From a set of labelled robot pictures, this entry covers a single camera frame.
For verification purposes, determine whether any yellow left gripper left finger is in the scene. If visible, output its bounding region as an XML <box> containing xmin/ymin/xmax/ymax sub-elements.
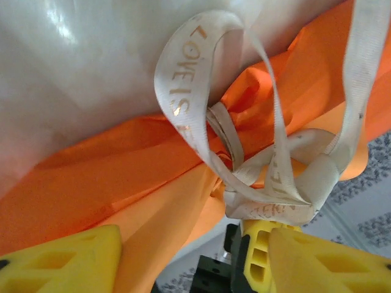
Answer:
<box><xmin>0</xmin><ymin>225</ymin><xmax>123</xmax><ymax>293</ymax></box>

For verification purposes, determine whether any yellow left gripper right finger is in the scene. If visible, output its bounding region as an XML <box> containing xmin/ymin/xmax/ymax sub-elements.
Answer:
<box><xmin>268</xmin><ymin>227</ymin><xmax>391</xmax><ymax>293</ymax></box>

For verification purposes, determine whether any orange wrapping paper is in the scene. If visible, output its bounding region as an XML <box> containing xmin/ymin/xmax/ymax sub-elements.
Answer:
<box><xmin>0</xmin><ymin>0</ymin><xmax>391</xmax><ymax>293</ymax></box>

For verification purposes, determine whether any cream printed ribbon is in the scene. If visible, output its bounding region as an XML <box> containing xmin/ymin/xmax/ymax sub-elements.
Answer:
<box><xmin>153</xmin><ymin>0</ymin><xmax>386</xmax><ymax>228</ymax></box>

